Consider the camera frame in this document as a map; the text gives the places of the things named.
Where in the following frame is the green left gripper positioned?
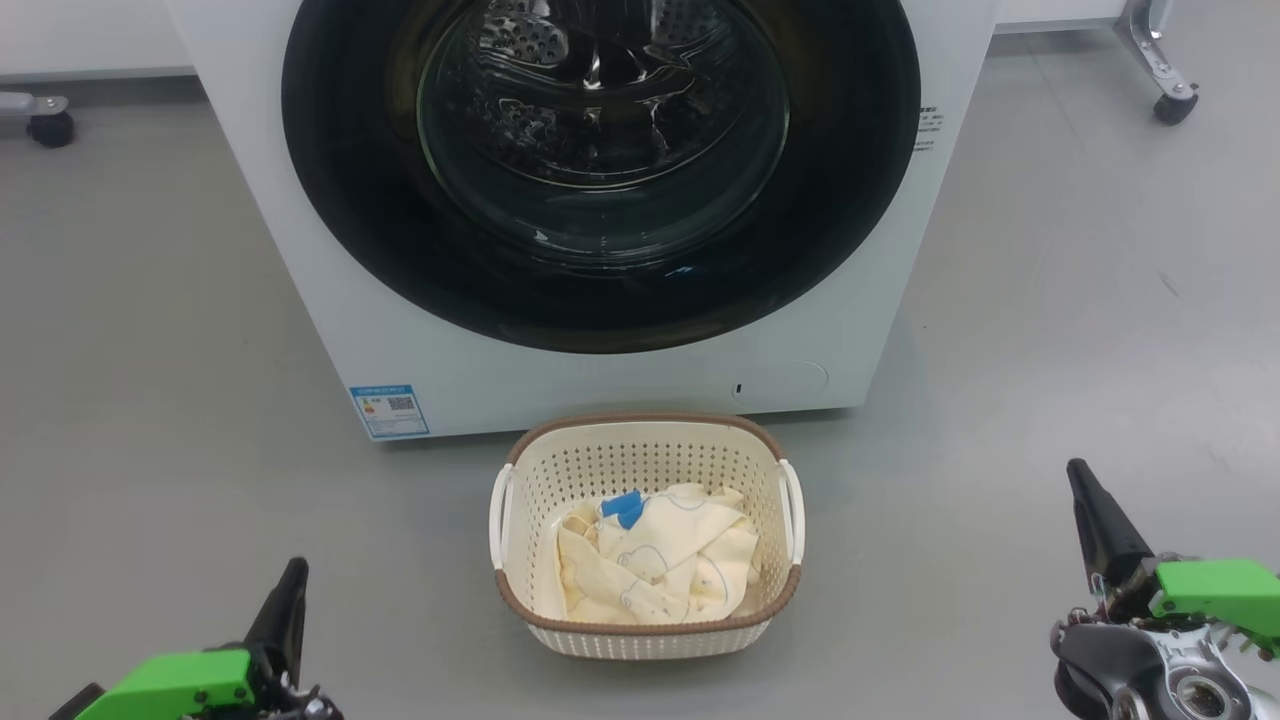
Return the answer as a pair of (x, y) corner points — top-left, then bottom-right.
(48, 557), (343, 720)

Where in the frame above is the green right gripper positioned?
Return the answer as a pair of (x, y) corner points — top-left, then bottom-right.
(1066, 458), (1280, 661)

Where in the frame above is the cream garment blue cuff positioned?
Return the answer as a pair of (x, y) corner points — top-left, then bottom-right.
(560, 488), (746, 561)

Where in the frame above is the cream garment bear print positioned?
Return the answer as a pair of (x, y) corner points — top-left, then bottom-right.
(555, 483), (763, 627)

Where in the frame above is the round glass washer door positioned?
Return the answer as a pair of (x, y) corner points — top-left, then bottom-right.
(281, 0), (922, 355)

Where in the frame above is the white front-load washing machine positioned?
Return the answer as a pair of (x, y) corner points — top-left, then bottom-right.
(165, 0), (1001, 442)

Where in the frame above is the blue energy label sticker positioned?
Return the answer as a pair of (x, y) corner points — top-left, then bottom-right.
(348, 384), (432, 440)

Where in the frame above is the cream perforated basket brown rim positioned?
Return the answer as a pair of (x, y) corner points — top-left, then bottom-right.
(488, 411), (807, 662)

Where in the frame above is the metal leg with black caster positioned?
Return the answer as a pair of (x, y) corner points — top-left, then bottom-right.
(0, 92), (77, 150)
(1113, 0), (1200, 127)

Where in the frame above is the white partition panel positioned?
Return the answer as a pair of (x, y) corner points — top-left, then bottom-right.
(994, 0), (1133, 34)
(0, 0), (197, 83)

